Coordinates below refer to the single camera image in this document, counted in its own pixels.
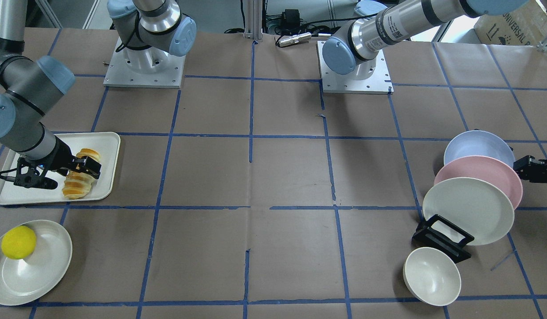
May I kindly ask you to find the yellow lemon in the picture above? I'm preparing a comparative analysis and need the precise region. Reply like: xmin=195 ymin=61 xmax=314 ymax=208
xmin=1 ymin=226 xmax=37 ymax=259

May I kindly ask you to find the black power adapter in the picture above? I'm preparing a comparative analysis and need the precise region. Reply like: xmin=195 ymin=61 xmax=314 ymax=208
xmin=281 ymin=9 xmax=301 ymax=29

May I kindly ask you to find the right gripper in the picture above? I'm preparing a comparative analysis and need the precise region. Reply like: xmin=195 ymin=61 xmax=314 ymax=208
xmin=14 ymin=136 xmax=102 ymax=190

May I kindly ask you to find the bread loaf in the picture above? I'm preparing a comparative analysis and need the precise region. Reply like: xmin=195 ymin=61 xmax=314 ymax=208
xmin=62 ymin=148 xmax=101 ymax=199

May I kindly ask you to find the black dish rack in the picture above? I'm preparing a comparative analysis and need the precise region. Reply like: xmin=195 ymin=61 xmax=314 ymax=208
xmin=412 ymin=214 xmax=475 ymax=263

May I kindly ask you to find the cream plate in rack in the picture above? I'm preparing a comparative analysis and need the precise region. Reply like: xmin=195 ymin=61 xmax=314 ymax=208
xmin=422 ymin=177 xmax=515 ymax=246

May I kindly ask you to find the blue plate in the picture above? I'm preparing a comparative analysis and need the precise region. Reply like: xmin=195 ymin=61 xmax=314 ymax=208
xmin=443 ymin=130 xmax=516 ymax=167

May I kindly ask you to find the cream bowl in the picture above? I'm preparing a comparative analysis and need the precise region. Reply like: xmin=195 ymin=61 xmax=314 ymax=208
xmin=403 ymin=247 xmax=462 ymax=307

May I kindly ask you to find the pink plate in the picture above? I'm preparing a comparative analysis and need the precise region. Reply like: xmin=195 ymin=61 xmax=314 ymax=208
xmin=434 ymin=156 xmax=523 ymax=209

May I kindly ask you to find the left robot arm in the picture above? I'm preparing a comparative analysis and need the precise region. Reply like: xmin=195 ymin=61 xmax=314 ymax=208
xmin=318 ymin=0 xmax=526 ymax=84

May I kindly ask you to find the aluminium frame post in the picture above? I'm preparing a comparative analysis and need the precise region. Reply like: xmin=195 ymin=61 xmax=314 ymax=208
xmin=241 ymin=0 xmax=266 ymax=43

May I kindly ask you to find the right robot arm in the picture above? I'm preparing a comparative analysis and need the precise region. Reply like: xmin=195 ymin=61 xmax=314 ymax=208
xmin=0 ymin=0 xmax=197 ymax=190

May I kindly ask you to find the silver cylinder tool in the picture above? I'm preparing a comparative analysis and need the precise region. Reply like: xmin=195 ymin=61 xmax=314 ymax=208
xmin=276 ymin=32 xmax=312 ymax=48

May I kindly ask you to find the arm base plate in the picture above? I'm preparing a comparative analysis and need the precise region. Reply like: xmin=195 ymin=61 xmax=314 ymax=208
xmin=103 ymin=48 xmax=186 ymax=89
xmin=317 ymin=42 xmax=394 ymax=94

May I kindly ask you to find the cardboard box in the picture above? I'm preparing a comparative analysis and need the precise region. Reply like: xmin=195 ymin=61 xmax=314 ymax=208
xmin=474 ymin=0 xmax=547 ymax=45

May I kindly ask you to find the cream tray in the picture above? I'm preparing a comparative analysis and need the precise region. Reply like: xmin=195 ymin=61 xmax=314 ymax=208
xmin=0 ymin=132 xmax=120 ymax=205

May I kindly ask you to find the cream plate with lemon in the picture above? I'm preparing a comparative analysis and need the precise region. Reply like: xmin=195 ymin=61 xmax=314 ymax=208
xmin=0 ymin=220 xmax=73 ymax=306

